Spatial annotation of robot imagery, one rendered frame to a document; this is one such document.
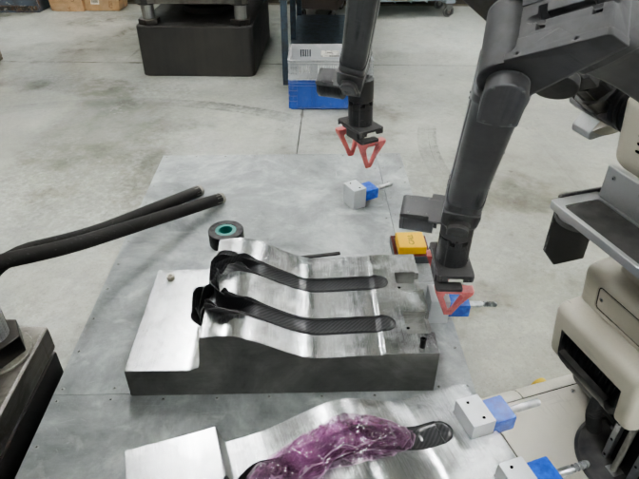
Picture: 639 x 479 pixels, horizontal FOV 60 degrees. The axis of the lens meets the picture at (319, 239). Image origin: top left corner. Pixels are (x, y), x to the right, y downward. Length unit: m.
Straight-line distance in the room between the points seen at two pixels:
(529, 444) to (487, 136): 1.09
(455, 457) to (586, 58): 0.54
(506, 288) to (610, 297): 1.39
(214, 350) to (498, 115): 0.55
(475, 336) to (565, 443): 0.72
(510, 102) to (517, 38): 0.05
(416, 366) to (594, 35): 0.58
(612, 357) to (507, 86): 0.71
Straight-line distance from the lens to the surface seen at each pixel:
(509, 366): 2.18
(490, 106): 0.56
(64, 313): 2.49
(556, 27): 0.53
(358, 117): 1.29
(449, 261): 0.99
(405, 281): 1.07
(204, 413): 0.94
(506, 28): 0.56
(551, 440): 1.65
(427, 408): 0.88
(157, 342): 0.98
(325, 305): 0.98
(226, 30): 4.74
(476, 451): 0.85
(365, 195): 1.39
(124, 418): 0.97
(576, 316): 1.19
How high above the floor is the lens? 1.54
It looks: 35 degrees down
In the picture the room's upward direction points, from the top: straight up
